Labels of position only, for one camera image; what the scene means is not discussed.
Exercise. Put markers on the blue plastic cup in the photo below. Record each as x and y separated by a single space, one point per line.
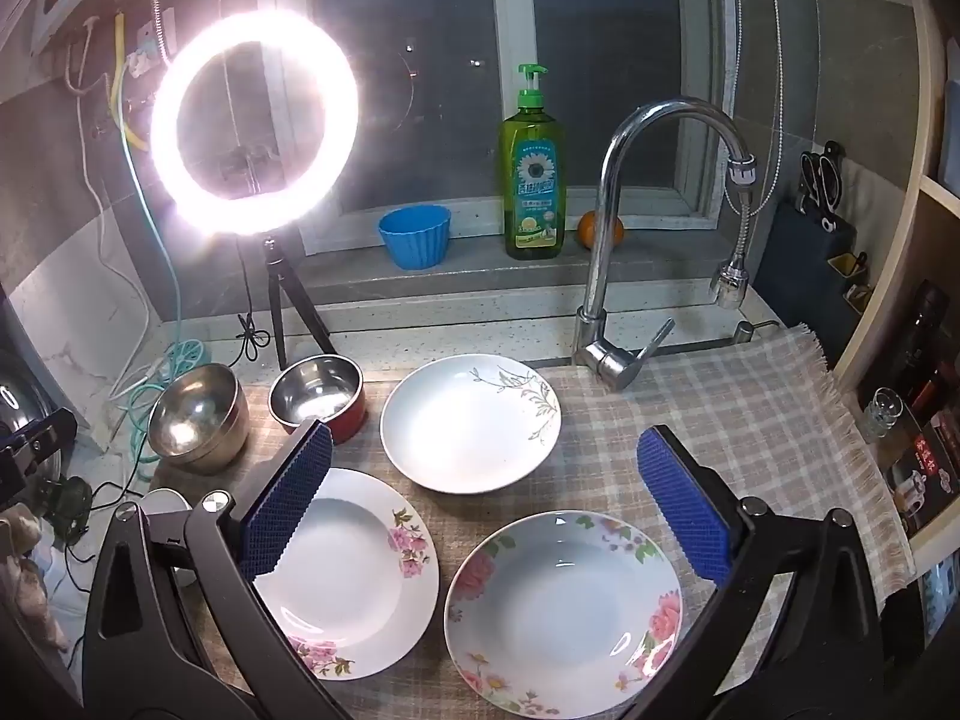
412 244

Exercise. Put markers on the white plate pink blossom sprigs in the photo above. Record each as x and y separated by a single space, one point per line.
345 540

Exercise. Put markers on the beige shelf unit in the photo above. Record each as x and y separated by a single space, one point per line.
900 240

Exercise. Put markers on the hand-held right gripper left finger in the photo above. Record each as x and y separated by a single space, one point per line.
289 499

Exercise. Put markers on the beige checked cloth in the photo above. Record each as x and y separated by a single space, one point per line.
750 427

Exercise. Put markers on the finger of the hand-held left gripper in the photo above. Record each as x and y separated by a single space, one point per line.
45 431

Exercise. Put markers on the small dark green object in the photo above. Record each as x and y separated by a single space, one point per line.
71 499

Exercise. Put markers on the chrome gooseneck faucet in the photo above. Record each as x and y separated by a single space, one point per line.
600 255

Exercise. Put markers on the wall power outlet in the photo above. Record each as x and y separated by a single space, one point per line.
150 45

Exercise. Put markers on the white window frame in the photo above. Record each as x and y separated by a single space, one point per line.
510 0

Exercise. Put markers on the green dish soap pump bottle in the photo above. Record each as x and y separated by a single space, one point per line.
532 187

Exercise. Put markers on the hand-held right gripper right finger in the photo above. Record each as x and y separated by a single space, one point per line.
686 506

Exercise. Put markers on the dark knife block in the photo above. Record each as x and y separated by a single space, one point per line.
810 262

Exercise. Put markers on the black and red box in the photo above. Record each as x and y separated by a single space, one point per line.
930 465

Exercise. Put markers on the dark bottle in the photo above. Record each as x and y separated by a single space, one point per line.
922 337

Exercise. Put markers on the orange fruit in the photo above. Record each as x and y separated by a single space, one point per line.
613 231

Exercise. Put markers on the black mini tripod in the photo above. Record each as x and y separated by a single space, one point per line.
271 270

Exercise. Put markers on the small clear glass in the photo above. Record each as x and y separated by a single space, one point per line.
881 412

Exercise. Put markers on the black kitchen scissors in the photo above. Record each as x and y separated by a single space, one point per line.
825 180

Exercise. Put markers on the plain stainless steel bowl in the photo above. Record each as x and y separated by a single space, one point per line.
187 420

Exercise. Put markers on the red steel bowl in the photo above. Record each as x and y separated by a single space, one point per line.
315 390

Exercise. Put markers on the white plate large pink roses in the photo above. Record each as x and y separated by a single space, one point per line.
562 607

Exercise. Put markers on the steel pot lid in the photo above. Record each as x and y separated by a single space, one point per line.
22 382

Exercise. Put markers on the white plate green leaf print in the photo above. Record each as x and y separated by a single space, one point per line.
457 427

